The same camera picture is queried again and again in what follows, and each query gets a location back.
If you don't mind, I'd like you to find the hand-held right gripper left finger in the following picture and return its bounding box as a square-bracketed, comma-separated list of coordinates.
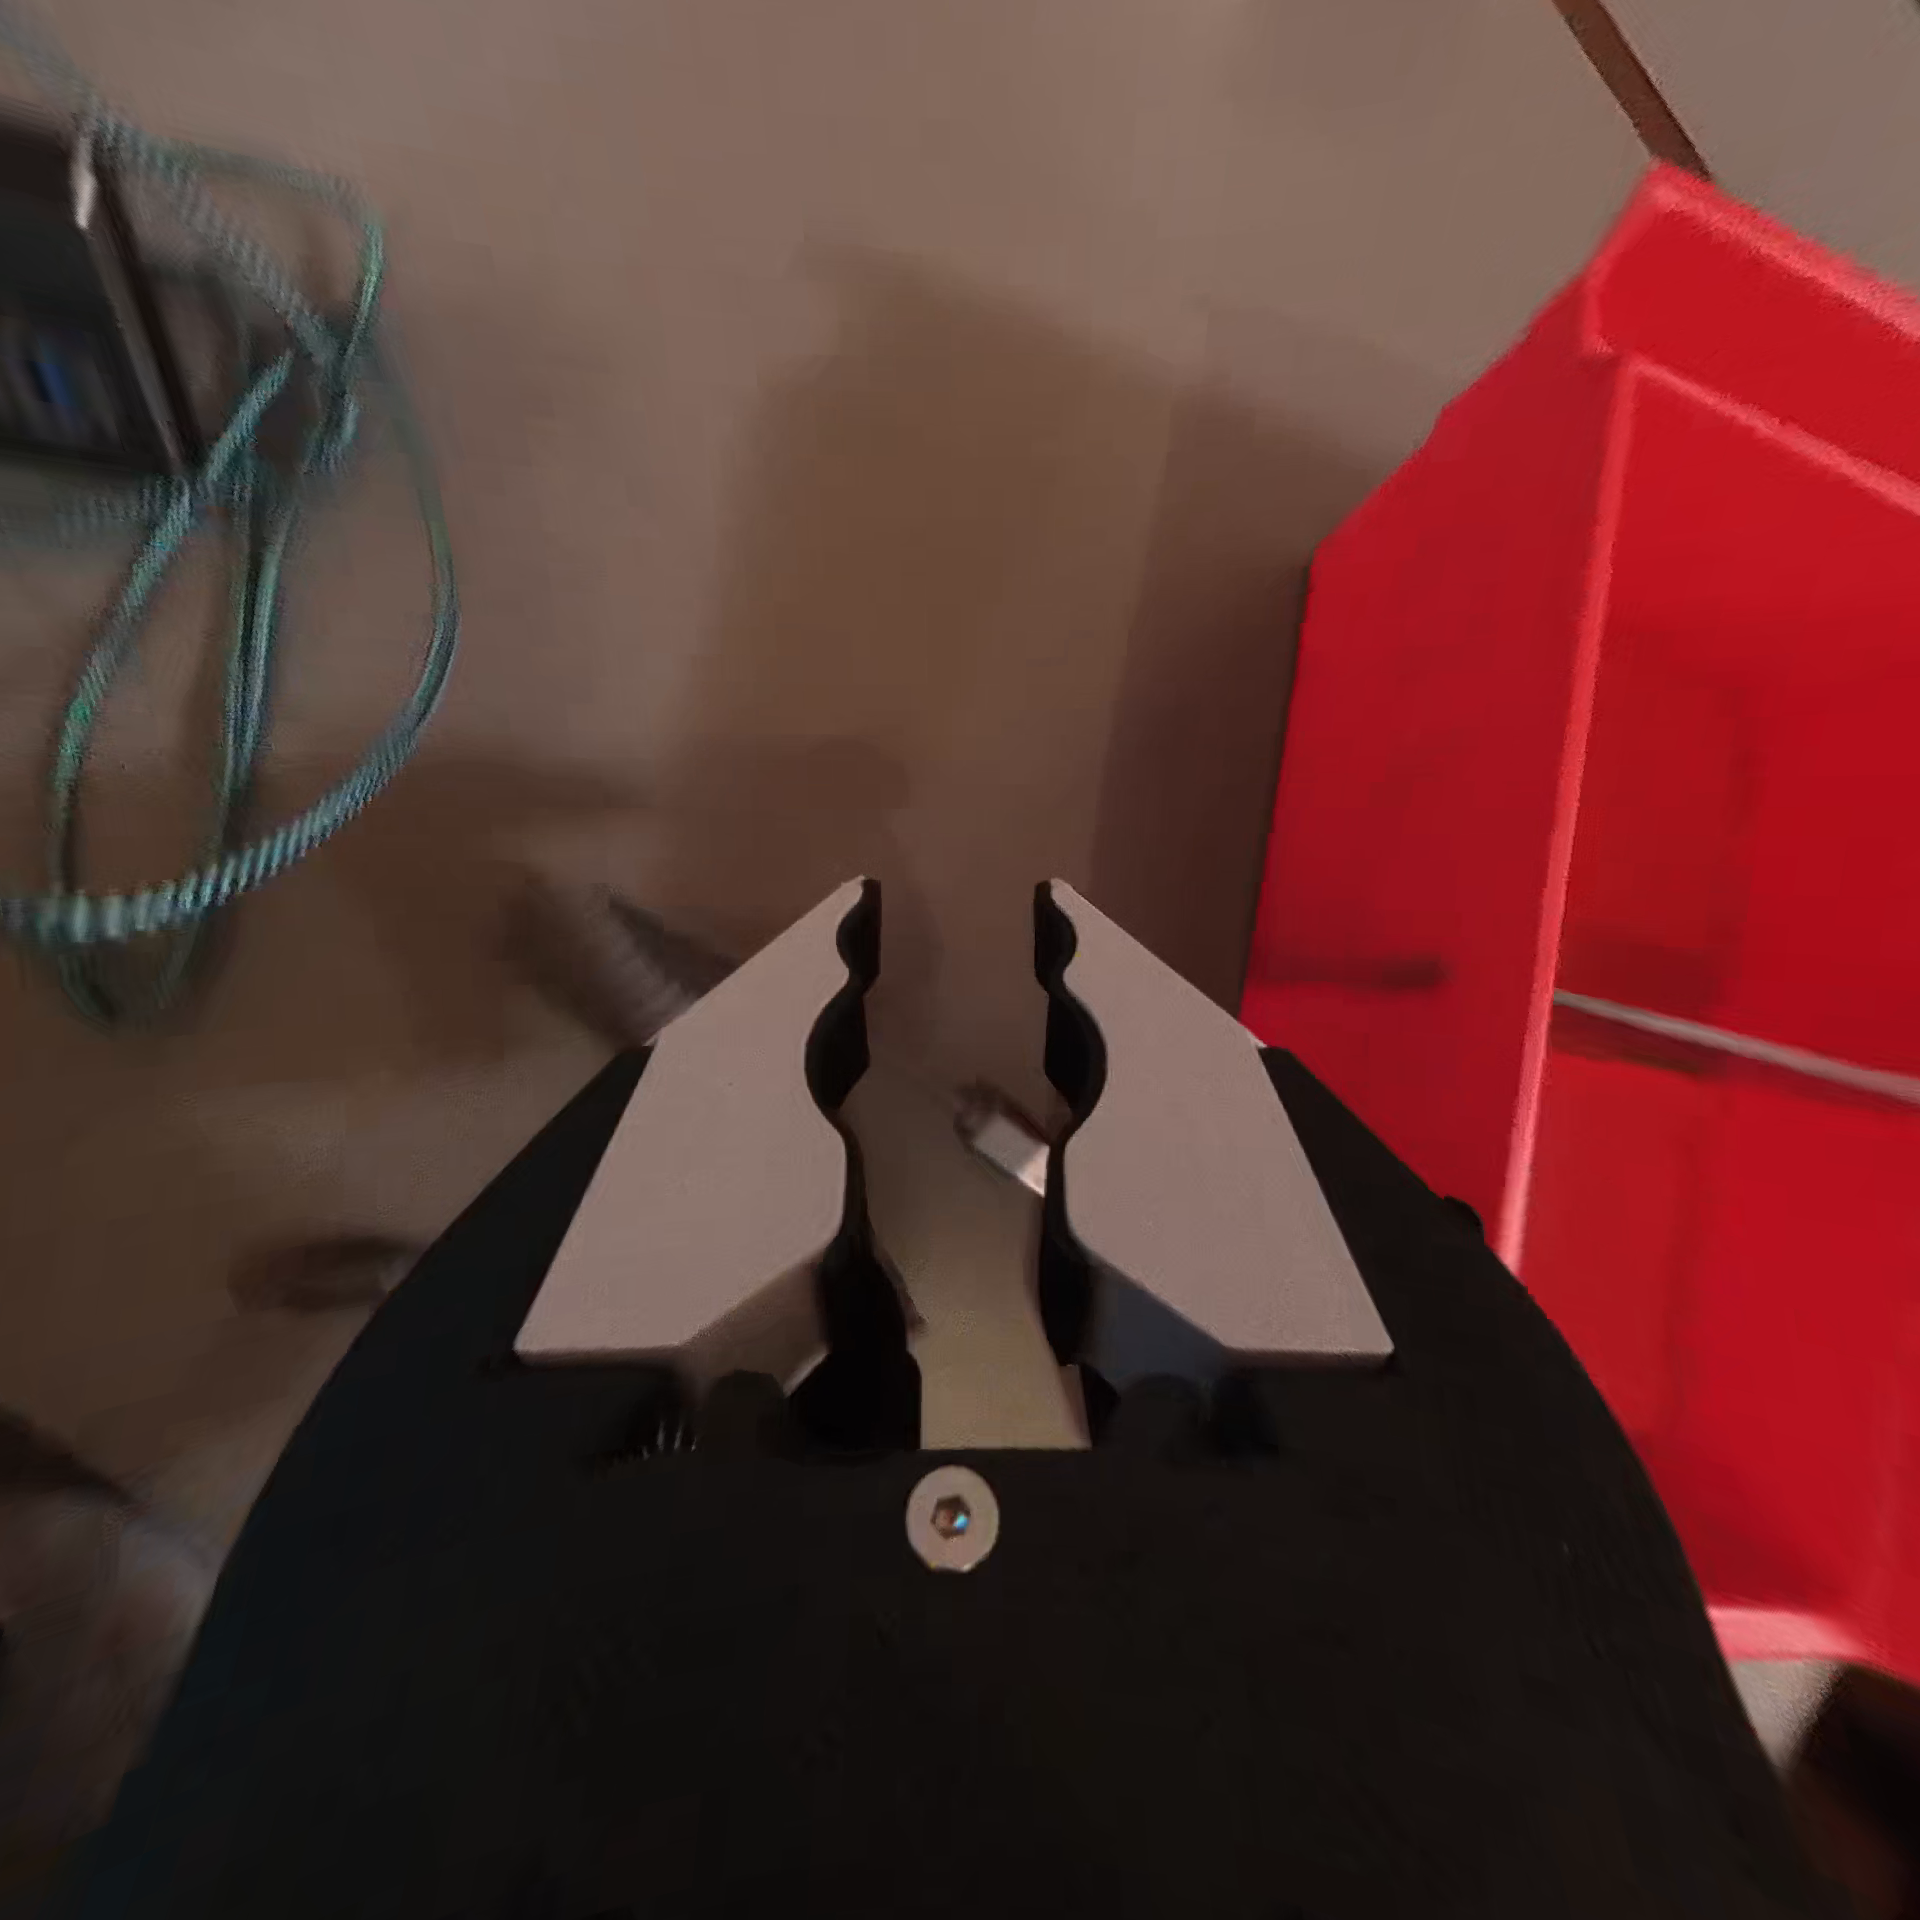
[515, 880, 919, 1412]

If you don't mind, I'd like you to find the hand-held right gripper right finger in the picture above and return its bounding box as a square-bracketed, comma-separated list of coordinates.
[1034, 880, 1401, 1396]

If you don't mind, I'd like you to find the red plastic bin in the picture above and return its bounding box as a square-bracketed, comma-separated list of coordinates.
[1244, 157, 1920, 1668]

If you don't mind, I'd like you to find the green braided usb cable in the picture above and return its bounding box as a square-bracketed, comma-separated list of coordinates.
[0, 27, 461, 1030]

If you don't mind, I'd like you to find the black multiport usb hub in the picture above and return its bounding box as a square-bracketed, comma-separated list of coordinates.
[0, 114, 202, 474]

